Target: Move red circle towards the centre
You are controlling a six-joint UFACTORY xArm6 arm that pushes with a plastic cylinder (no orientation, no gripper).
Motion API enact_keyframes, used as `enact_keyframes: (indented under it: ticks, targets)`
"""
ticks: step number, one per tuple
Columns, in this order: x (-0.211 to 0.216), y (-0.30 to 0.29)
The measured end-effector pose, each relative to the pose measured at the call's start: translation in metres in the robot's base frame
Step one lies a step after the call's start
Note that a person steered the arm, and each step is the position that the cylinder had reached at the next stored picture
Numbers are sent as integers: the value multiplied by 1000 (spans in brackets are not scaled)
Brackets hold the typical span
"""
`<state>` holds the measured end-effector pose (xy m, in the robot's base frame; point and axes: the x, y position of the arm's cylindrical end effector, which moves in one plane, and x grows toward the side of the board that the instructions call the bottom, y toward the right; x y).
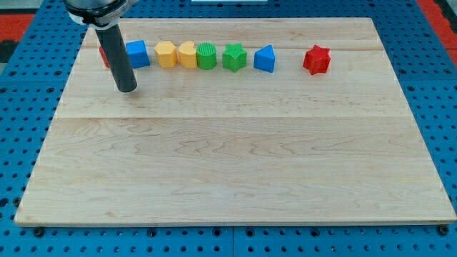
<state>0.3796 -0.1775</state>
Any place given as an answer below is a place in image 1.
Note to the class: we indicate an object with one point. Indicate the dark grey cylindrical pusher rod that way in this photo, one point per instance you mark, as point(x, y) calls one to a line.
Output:
point(116, 54)

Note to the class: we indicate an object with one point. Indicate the red circle block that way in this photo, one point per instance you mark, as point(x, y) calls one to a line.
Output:
point(104, 58)

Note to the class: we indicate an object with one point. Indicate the blue cube block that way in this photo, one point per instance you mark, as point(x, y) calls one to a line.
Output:
point(137, 53)

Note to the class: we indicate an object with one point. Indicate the yellow hexagon block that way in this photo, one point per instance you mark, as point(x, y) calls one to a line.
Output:
point(166, 54)

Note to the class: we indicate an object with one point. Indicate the yellow heart block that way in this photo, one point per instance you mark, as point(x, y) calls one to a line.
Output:
point(187, 54)

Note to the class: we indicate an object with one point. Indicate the green cylinder block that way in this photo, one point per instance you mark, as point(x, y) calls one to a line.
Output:
point(206, 56)

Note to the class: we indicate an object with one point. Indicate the green star block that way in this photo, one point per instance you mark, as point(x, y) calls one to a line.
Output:
point(234, 57)

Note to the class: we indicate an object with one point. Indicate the light wooden board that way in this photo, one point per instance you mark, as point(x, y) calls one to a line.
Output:
point(191, 147)

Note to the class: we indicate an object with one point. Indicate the blue triangle block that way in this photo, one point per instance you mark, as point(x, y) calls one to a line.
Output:
point(265, 59)

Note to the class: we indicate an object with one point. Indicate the red star block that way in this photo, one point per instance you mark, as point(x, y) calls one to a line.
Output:
point(317, 60)

